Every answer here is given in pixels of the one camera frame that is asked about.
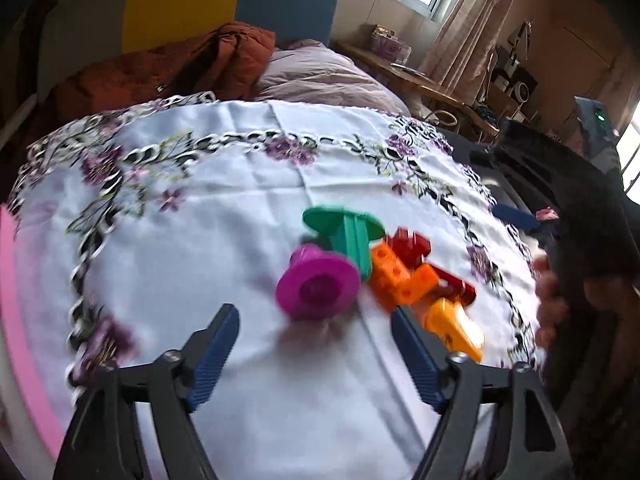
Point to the pink shallow box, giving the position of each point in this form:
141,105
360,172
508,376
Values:
25,320

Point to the pale patterned curtain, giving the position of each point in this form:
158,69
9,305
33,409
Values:
465,50

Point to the pale pink duvet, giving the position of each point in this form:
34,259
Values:
325,80

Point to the white floral tablecloth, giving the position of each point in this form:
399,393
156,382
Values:
225,210

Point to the rust brown quilt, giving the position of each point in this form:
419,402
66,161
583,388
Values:
150,75

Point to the red toy piece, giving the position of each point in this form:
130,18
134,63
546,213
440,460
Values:
407,247

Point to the black electronic device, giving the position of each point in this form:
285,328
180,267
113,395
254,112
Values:
515,85

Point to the yellow toy piece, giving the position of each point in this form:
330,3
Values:
455,325

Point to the magenta toy spool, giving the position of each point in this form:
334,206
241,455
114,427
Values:
315,290

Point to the person's right hand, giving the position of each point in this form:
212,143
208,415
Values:
550,305

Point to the grey yellow blue headboard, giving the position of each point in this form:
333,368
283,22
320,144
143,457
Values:
185,5

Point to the orange toy block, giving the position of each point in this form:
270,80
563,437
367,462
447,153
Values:
390,270

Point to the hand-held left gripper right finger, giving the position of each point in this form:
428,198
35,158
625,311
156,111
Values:
417,355

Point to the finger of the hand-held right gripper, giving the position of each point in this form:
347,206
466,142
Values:
515,217

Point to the green toy spool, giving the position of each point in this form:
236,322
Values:
350,240

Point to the wooden bedside desk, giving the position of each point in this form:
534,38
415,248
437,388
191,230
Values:
415,77

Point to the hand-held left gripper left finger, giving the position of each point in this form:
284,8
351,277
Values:
215,355

